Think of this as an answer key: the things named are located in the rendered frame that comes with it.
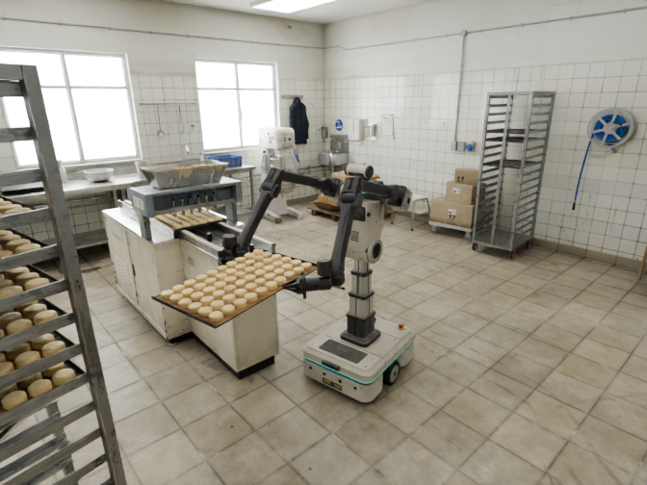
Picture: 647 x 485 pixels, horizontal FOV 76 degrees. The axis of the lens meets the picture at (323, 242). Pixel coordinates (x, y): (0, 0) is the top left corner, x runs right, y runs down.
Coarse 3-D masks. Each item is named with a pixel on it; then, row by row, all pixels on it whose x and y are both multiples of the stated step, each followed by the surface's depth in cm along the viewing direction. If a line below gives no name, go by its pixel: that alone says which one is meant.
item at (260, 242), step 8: (208, 224) 324; (216, 224) 313; (224, 224) 303; (224, 232) 305; (232, 232) 296; (240, 232) 286; (256, 240) 272; (264, 240) 268; (264, 248) 267; (272, 248) 260
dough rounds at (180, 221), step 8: (160, 216) 322; (168, 216) 320; (184, 216) 320; (192, 216) 320; (200, 216) 319; (208, 216) 320; (216, 216) 319; (168, 224) 301; (176, 224) 297; (184, 224) 297; (192, 224) 300
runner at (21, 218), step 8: (0, 216) 89; (8, 216) 90; (16, 216) 91; (24, 216) 92; (32, 216) 93; (40, 216) 95; (48, 216) 96; (0, 224) 89; (8, 224) 90; (16, 224) 91; (24, 224) 92
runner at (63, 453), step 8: (96, 432) 115; (80, 440) 112; (88, 440) 114; (64, 448) 109; (72, 448) 111; (56, 456) 108; (64, 456) 109; (40, 464) 105; (48, 464) 106; (24, 472) 102; (32, 472) 103; (8, 480) 100; (16, 480) 101; (24, 480) 102
